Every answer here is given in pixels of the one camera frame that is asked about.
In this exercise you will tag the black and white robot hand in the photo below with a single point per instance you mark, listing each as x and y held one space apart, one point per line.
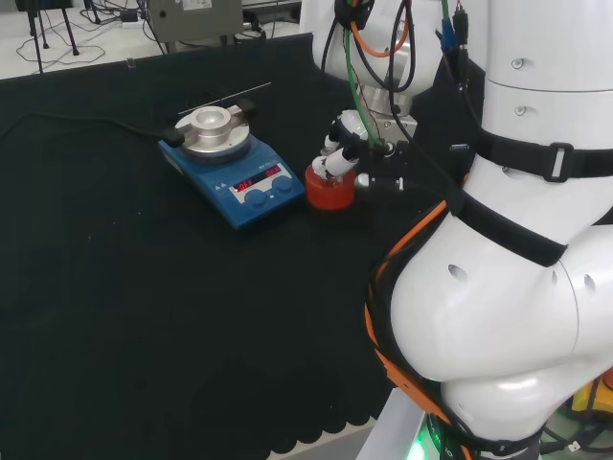
341 163

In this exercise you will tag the heater with blue base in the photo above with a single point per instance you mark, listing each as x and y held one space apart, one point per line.
230 201

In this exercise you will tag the thin metal probe rod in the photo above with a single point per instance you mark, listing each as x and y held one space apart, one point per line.
249 88

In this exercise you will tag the grey metal box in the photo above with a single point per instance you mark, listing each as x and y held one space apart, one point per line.
191 19

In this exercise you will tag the black bench cloth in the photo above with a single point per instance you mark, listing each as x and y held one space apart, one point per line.
143 311

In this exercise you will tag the black tripod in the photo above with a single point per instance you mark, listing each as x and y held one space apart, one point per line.
72 40

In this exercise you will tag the yellow stop button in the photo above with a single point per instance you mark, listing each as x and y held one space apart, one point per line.
586 397

